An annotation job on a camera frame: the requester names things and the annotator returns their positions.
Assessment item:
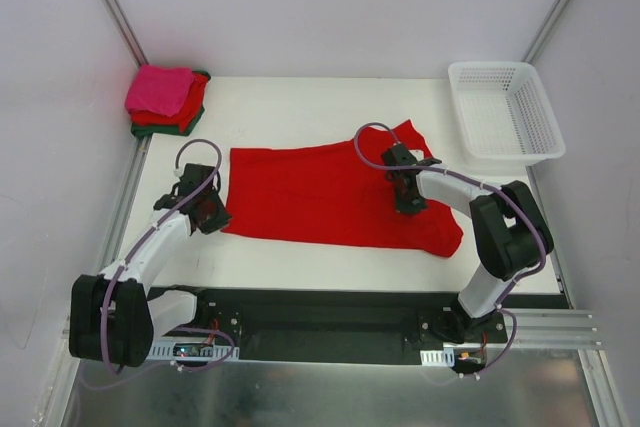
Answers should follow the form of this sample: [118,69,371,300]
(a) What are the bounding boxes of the red t shirt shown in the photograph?
[226,127,463,258]
[130,71,210,133]

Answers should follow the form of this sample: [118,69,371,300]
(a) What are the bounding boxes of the right grey cable duct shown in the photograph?
[420,348,455,368]

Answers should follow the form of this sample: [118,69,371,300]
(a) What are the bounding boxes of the folded red t shirt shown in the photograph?
[130,71,210,133]

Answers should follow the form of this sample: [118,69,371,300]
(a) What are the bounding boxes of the folded pink t shirt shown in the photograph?
[124,65,194,117]

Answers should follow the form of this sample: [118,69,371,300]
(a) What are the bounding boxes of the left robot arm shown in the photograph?
[68,163,231,367]

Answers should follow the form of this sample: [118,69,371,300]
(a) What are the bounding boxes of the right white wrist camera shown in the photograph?
[411,149,424,160]

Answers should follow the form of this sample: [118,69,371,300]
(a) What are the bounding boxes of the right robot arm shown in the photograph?
[381,143,554,344]

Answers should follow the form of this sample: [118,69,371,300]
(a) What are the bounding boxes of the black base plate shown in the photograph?
[152,286,508,363]

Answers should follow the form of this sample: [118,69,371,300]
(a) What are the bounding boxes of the folded green t shirt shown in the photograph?
[130,100,205,138]

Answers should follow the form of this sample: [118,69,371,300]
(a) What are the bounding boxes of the white plastic basket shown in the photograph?
[448,61,566,172]

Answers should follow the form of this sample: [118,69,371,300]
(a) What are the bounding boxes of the left grey cable duct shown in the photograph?
[147,341,240,362]

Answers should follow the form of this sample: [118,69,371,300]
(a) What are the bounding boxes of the grey cable duct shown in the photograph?
[147,341,240,362]
[420,348,455,368]

